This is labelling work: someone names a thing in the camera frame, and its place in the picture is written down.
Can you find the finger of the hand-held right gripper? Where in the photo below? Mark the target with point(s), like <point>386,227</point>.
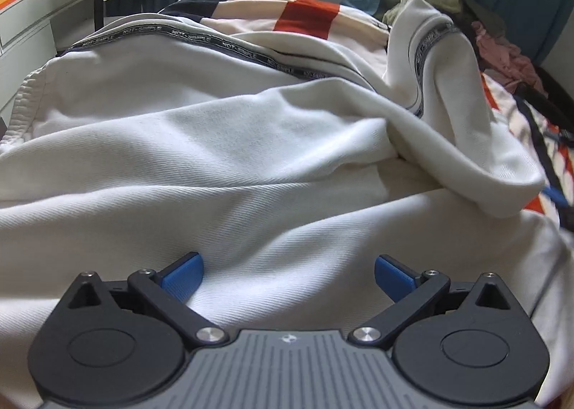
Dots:
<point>563,138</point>
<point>555,196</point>

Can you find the white pants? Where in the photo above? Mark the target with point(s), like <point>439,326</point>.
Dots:
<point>246,167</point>

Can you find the striped blanket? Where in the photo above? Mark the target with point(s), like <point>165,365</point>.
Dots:
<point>309,14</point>

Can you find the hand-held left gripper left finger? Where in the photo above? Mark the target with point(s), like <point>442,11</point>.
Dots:
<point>181,279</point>

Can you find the pink clothing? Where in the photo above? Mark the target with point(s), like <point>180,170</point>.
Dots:
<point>506,59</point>

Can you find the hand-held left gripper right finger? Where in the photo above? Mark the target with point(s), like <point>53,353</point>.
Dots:
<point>394,276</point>

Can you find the white vanity dresser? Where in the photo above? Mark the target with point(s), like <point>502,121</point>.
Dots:
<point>40,32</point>

